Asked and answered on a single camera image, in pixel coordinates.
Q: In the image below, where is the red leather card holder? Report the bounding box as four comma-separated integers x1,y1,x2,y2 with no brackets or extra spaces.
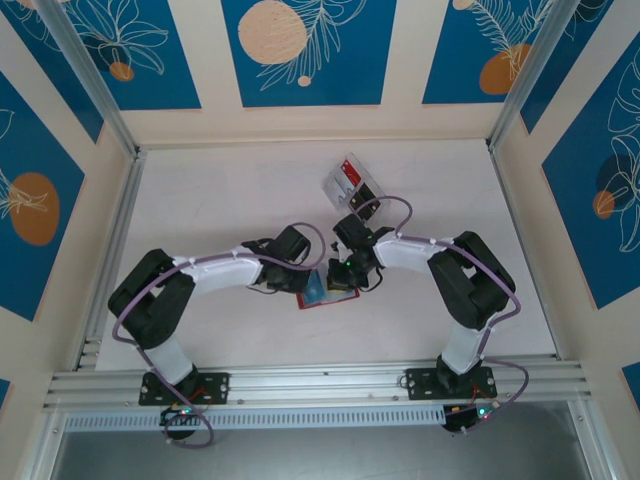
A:
295,269,362,312

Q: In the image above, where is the dark glossy card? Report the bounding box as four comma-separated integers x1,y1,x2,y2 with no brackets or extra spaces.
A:
348,183,382,222

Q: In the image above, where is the clear plastic card box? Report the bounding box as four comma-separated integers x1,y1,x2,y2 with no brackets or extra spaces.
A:
321,151,387,224

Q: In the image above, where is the red card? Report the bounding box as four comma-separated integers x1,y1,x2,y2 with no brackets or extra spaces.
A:
338,158,365,185

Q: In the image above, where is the black controller board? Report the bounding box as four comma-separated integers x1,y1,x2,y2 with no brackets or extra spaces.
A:
442,403,495,435
158,405,202,428

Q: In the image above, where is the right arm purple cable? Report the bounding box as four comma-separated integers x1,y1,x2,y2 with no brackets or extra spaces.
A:
349,195,531,437

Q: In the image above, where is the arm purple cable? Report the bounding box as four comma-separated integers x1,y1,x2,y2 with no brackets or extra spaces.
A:
112,222,324,448
349,195,531,437

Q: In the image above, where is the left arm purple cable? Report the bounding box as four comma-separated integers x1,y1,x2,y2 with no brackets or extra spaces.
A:
112,222,324,448

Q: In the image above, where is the aluminium front rail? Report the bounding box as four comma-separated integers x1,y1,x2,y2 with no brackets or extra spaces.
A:
42,353,595,412

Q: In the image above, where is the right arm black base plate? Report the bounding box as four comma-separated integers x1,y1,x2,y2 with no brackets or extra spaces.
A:
405,366,498,402

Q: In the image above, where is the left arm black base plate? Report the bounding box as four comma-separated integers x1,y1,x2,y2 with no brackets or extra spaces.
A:
138,372,232,407

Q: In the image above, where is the white slotted cable duct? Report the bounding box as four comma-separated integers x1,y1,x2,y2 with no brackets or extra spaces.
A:
63,405,447,433

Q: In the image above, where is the aluminium side rail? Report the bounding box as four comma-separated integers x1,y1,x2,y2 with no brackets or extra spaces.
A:
487,147,561,361
73,149,147,372

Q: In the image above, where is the aluminium corner post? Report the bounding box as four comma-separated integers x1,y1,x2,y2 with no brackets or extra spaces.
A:
487,0,599,151
36,0,143,160

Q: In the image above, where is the aluminium frame leg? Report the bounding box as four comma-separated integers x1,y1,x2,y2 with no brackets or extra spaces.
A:
19,410,69,480
567,399,621,480

